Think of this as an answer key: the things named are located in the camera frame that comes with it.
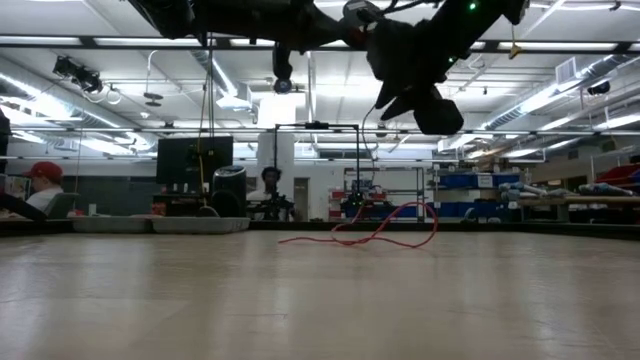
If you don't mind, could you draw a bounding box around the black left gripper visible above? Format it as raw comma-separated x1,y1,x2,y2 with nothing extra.
234,0,361,81

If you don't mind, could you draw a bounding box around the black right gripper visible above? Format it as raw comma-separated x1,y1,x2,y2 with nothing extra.
367,19,465,136

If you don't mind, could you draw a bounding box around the black wire spool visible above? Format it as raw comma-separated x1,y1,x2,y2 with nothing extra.
342,0,384,50

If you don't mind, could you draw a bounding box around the thin red wire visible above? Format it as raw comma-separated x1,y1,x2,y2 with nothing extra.
278,102,440,249

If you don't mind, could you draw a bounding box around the yellow hanging pendant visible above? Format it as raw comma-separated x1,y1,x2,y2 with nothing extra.
508,24,524,61

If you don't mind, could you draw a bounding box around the grey door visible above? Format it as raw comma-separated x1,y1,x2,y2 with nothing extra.
293,177,310,221

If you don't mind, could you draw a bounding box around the person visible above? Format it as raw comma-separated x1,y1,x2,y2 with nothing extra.
22,160,66,219
247,166,296,221

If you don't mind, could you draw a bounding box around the grey fabric bundle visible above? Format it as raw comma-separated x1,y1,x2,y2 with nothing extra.
579,183,636,197
499,182,549,197

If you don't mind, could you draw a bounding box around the black crossbar with light strips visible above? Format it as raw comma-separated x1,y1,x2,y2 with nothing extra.
0,33,640,55

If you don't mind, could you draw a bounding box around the white ceiling air vent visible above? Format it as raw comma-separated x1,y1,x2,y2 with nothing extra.
554,56,580,86

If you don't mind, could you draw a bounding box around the black display screen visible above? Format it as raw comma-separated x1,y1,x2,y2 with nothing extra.
156,135,235,186

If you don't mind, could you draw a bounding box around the wooden workbench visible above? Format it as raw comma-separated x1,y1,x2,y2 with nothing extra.
519,195,640,224

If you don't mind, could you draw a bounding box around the grey tool kit case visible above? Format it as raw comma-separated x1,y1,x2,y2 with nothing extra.
71,214,251,235

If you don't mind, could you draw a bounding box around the red storage bin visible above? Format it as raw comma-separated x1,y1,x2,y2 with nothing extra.
594,163,637,187

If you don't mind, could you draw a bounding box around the black equipment cart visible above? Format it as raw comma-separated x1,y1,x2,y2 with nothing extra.
152,192,214,219

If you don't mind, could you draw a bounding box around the grey chair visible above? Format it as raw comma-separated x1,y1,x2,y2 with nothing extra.
47,192,81,219

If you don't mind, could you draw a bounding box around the black leader rig frame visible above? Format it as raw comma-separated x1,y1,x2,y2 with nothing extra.
272,122,361,221

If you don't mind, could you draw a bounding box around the wall shelving with blue bins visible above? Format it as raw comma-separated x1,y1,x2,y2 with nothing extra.
432,169,526,221

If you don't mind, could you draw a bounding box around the silver ceiling duct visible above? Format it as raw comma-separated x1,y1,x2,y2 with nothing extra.
482,53,640,132
0,74,121,130

